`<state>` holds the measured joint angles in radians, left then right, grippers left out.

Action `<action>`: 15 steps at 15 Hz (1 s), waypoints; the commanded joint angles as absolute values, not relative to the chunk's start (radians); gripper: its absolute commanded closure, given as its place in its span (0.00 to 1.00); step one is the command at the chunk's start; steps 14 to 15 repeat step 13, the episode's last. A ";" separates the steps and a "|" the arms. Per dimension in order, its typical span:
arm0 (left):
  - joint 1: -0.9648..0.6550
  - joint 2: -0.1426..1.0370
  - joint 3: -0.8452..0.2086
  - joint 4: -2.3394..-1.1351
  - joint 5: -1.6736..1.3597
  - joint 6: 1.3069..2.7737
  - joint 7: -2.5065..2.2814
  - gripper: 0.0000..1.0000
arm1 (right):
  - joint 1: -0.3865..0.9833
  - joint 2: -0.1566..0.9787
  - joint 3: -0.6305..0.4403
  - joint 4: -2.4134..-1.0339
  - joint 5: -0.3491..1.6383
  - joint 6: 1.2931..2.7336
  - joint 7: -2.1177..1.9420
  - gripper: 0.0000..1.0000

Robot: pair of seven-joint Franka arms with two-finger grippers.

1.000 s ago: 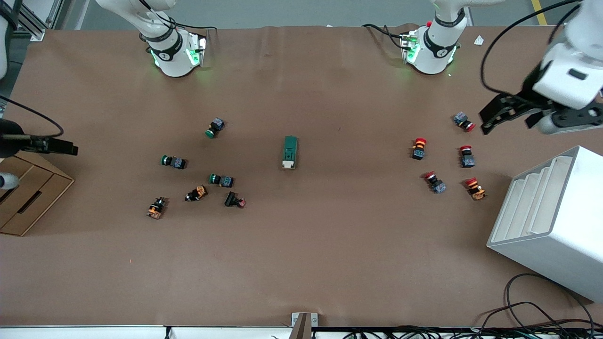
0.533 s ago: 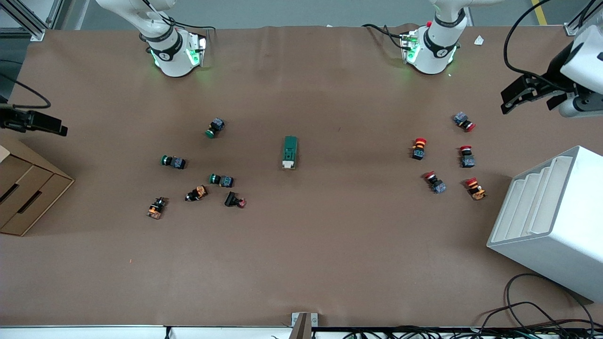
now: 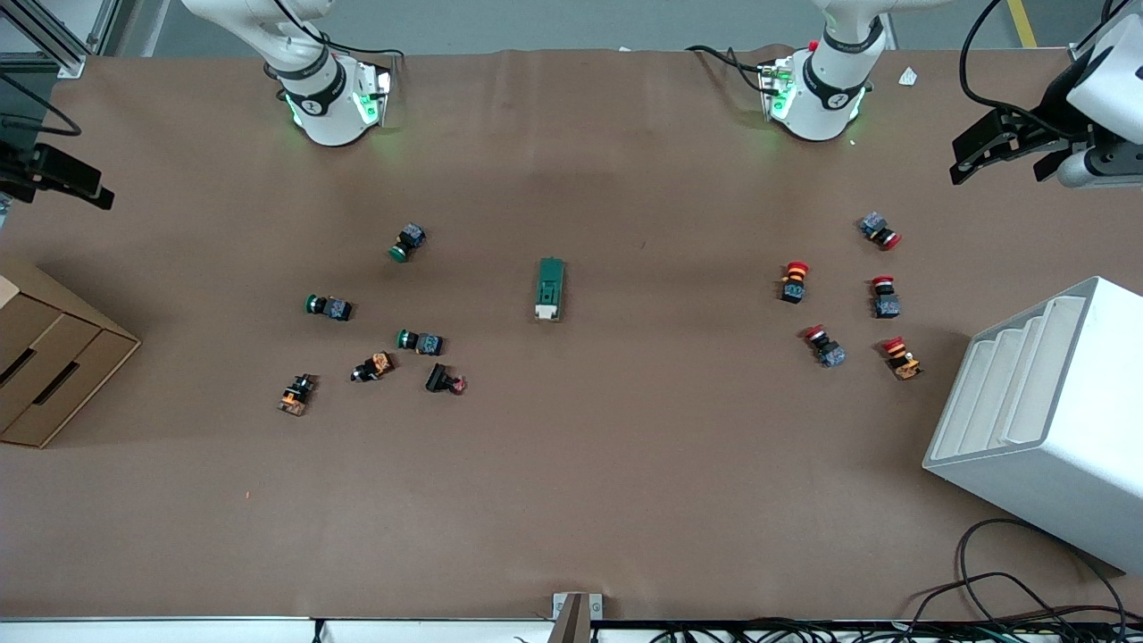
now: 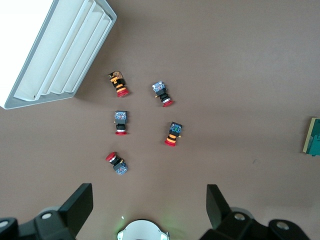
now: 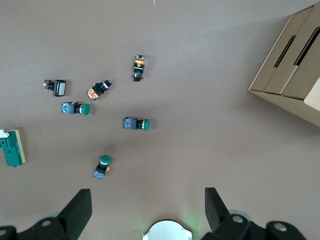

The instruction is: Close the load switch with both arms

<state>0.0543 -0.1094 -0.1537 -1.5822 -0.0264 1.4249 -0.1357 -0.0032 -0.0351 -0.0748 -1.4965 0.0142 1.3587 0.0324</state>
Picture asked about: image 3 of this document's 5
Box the thin black cable with connector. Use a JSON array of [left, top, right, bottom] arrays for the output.
[[686, 43, 771, 74]]

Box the grey metal bracket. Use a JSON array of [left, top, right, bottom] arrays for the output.
[[552, 591, 605, 643]]

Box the aluminium frame profile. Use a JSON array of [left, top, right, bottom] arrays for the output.
[[1067, 0, 1143, 69], [0, 0, 99, 79]]

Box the white table edge rail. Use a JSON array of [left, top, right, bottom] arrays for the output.
[[0, 615, 556, 643]]

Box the white stepped plastic bin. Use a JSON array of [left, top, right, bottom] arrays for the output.
[[922, 276, 1143, 574]]

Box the black looped cable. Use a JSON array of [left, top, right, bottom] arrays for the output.
[[954, 516, 1128, 626]]

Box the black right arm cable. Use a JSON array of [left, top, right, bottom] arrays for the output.
[[0, 70, 84, 137]]

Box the black switch with red light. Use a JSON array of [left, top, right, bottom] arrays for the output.
[[424, 362, 468, 396]]

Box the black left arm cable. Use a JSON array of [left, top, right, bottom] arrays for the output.
[[958, 0, 1143, 128]]

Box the black knob switch orange block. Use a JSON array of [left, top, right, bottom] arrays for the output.
[[350, 351, 396, 383], [277, 373, 318, 417]]

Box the brown paper table cover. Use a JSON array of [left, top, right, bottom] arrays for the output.
[[0, 45, 1143, 622]]

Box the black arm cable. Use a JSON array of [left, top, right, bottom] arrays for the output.
[[0, 70, 84, 137], [958, 0, 1143, 128]]

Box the brown cardboard box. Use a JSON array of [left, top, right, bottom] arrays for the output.
[[0, 257, 142, 449]]

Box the red pushbutton with orange block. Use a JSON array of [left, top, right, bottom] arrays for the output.
[[881, 336, 924, 381]]

